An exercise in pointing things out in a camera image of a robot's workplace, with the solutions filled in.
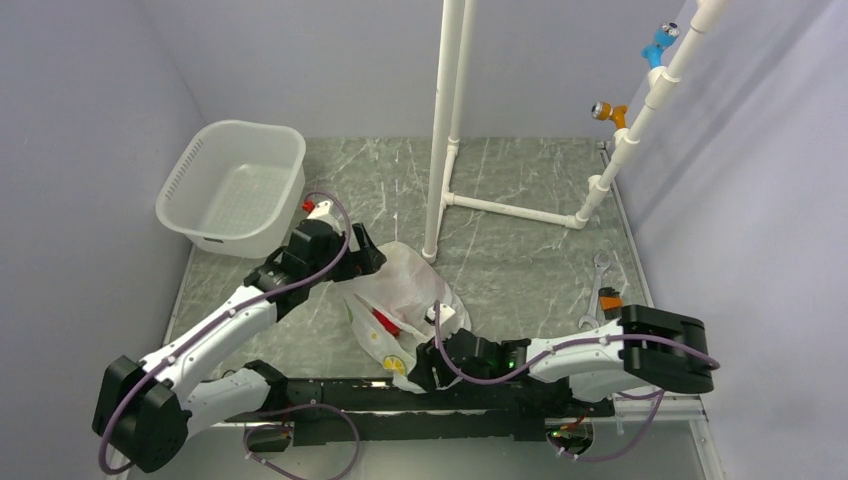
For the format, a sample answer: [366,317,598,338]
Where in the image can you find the blue nozzle on pipe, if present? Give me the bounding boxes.
[641,22,680,70]

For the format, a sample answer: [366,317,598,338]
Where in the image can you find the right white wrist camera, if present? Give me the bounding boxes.
[424,303,465,338]

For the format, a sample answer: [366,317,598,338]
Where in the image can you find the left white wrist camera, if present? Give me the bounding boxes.
[302,199,346,235]

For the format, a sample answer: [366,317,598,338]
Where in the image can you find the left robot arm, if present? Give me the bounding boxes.
[92,219,387,475]

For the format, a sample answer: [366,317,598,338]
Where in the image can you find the orange black brush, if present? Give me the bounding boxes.
[598,286,623,320]

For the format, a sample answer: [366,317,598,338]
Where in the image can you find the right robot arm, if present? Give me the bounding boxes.
[393,304,719,415]

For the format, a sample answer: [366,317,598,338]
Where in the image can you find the red fake fruit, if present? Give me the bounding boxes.
[371,308,402,338]

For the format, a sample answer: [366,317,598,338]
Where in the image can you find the orange nozzle on pipe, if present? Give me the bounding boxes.
[591,101,628,129]

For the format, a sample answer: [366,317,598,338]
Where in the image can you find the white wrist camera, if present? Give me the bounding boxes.
[302,199,346,235]
[424,303,465,338]

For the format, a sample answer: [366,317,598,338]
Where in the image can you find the white PVC pipe frame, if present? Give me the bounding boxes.
[421,1,727,262]

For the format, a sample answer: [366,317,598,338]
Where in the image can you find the white plastic bag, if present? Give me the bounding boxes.
[335,241,471,394]

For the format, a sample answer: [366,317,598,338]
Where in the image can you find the silver wrench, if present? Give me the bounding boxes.
[578,252,611,329]

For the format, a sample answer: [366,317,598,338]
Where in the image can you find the white plastic basin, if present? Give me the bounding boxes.
[155,120,306,259]

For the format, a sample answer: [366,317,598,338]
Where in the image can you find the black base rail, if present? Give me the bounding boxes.
[228,378,615,446]

